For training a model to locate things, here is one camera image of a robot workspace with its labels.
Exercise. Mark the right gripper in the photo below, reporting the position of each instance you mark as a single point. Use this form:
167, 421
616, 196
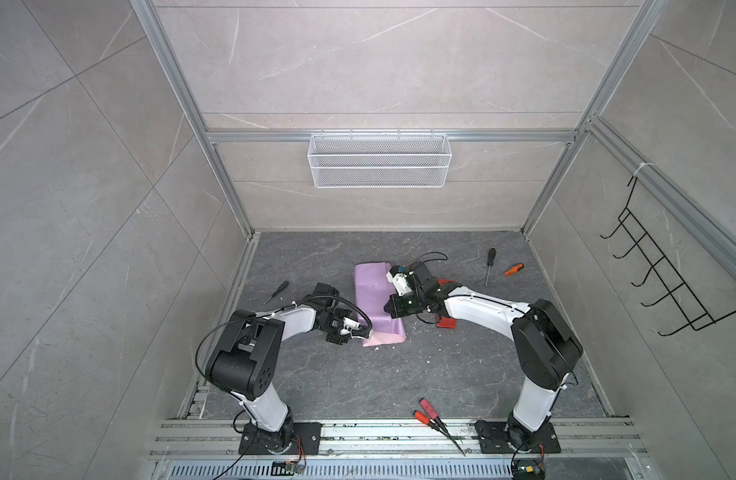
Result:
396, 311

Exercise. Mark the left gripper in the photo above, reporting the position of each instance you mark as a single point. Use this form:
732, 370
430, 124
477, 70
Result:
338, 339

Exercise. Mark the pink wrapping paper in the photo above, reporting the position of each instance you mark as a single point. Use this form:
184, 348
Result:
373, 290

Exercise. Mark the red tape dispenser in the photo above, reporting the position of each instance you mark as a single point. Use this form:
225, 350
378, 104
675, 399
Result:
445, 322

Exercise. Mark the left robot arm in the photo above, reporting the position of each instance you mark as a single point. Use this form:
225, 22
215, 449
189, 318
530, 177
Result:
244, 359

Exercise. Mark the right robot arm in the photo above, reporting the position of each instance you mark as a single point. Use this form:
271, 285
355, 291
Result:
547, 348

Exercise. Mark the small black tool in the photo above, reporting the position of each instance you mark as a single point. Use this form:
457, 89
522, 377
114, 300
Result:
276, 293

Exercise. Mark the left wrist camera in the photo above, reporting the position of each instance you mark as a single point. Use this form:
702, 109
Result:
353, 328

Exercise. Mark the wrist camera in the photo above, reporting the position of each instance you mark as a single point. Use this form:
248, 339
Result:
353, 328
414, 278

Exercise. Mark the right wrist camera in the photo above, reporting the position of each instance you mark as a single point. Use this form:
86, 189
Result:
414, 278

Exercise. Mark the black handled screwdriver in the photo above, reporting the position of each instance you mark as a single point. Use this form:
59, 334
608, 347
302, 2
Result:
491, 256

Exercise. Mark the red handled screwdriver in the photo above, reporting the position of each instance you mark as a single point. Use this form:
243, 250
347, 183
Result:
424, 419

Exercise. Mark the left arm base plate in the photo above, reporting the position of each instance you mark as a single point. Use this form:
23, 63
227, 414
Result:
287, 441

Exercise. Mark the orange handled screwdriver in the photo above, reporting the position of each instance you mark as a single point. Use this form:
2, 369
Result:
514, 269

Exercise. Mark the white wire mesh basket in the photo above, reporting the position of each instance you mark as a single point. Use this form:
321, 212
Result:
379, 160

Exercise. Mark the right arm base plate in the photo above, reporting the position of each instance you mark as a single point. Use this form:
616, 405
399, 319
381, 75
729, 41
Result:
503, 437

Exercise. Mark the aluminium mounting rail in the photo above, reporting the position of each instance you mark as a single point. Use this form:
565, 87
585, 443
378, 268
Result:
402, 438

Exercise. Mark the black wire hook rack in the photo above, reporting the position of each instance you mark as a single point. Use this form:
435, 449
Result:
693, 313

